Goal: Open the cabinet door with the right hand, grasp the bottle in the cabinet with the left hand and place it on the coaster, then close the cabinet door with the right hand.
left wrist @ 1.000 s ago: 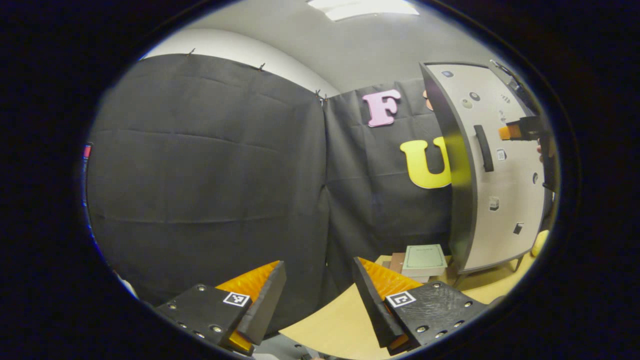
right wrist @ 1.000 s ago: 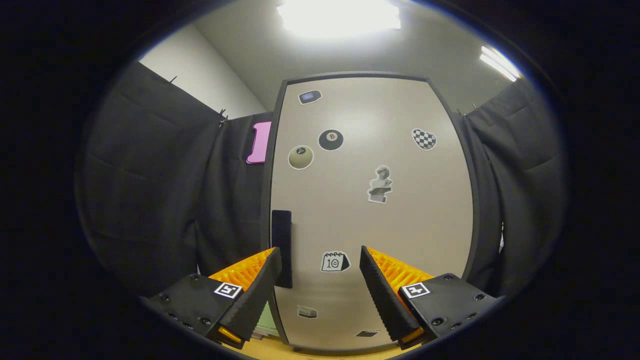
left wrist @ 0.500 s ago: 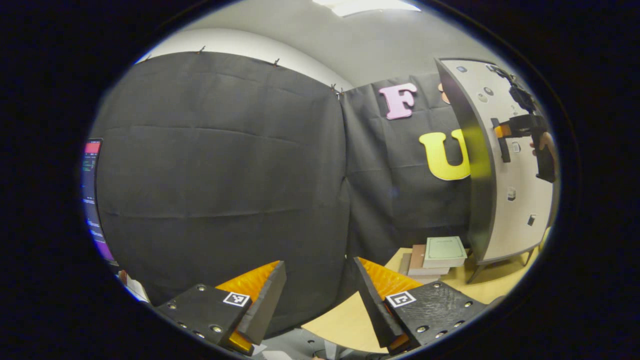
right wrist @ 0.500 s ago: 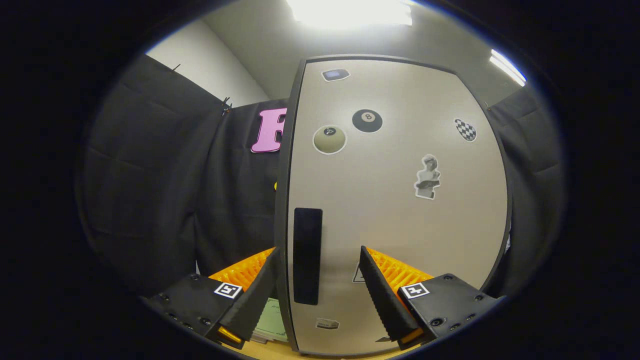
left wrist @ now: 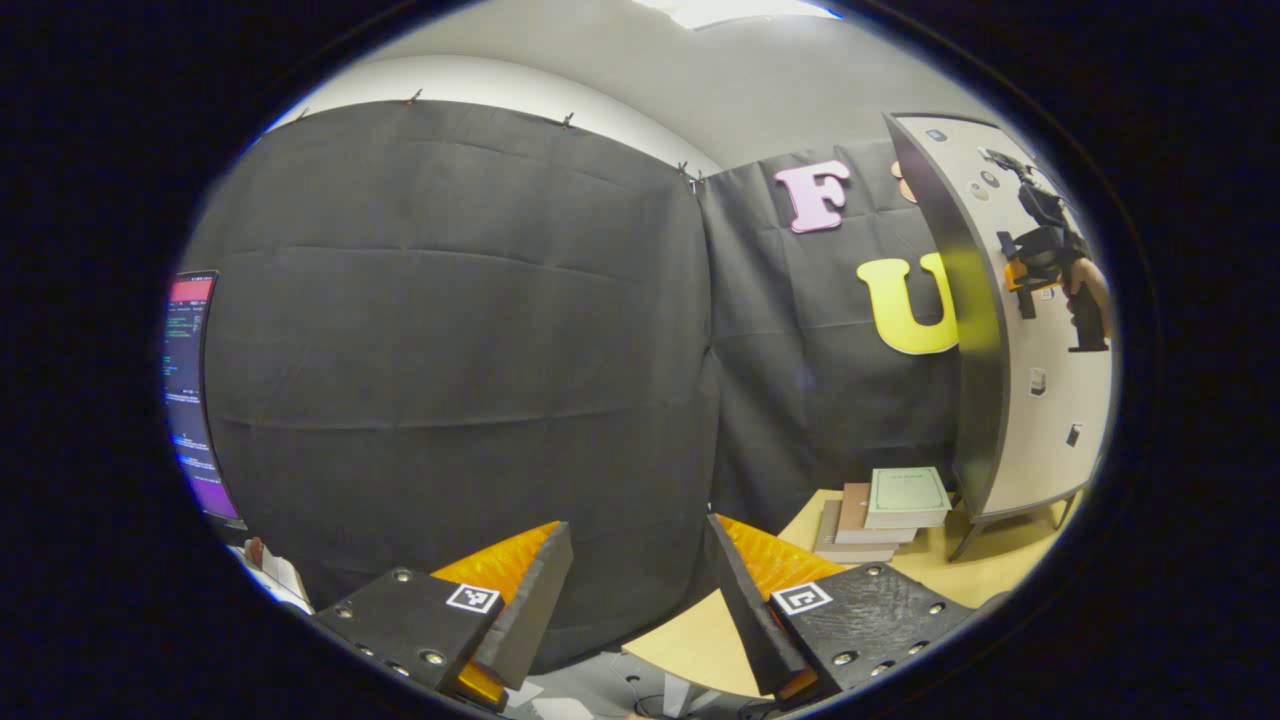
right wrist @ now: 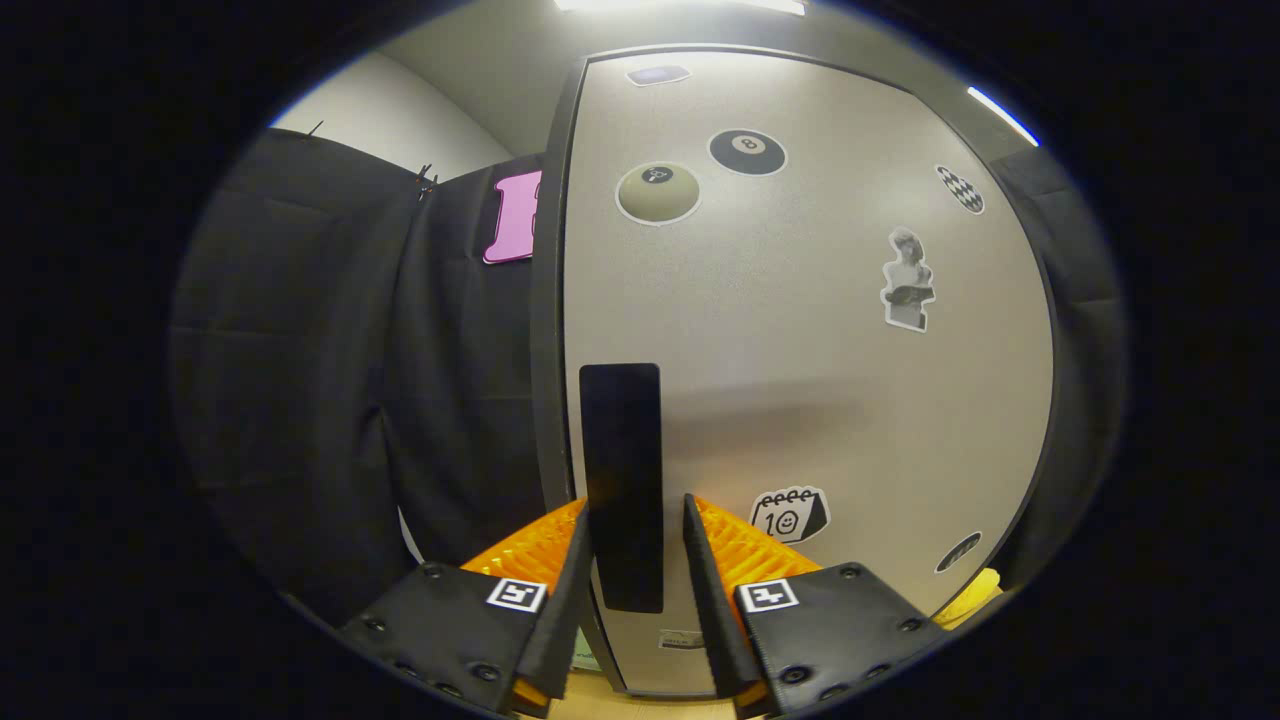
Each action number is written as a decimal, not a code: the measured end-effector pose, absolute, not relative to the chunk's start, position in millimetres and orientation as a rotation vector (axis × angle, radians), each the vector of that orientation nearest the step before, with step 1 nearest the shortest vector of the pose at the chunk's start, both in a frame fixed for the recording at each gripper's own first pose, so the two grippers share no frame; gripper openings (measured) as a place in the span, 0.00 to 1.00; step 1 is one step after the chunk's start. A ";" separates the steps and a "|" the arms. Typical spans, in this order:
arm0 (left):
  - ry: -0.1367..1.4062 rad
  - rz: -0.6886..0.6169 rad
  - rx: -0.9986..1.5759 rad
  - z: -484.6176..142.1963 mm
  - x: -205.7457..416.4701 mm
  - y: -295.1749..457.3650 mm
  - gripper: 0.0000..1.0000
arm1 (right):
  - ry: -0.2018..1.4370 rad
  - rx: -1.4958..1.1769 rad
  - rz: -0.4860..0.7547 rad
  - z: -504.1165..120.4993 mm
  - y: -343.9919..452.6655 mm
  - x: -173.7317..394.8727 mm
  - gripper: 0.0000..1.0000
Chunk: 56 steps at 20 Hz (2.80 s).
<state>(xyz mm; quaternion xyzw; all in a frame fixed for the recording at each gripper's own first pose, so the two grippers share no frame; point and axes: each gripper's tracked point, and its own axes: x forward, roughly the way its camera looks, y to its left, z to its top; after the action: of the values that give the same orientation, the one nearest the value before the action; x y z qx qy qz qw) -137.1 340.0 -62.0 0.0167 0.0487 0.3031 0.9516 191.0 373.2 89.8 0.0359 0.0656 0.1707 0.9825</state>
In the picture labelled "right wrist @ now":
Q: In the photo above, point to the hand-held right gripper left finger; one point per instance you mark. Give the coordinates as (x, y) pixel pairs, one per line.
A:
(565, 620)

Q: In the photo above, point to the small ceiling light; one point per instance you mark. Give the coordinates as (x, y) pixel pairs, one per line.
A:
(1003, 115)

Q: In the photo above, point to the black backdrop cloth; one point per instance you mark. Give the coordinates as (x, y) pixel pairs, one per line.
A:
(300, 350)

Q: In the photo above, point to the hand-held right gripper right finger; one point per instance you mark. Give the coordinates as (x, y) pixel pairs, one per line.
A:
(715, 620)

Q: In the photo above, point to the large ceiling light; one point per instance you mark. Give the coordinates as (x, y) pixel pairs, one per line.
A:
(680, 5)

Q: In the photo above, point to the yellow plush toy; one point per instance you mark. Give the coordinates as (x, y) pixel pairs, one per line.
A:
(975, 600)

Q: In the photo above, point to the dark grey cabinet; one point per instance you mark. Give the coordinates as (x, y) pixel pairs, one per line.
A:
(548, 350)

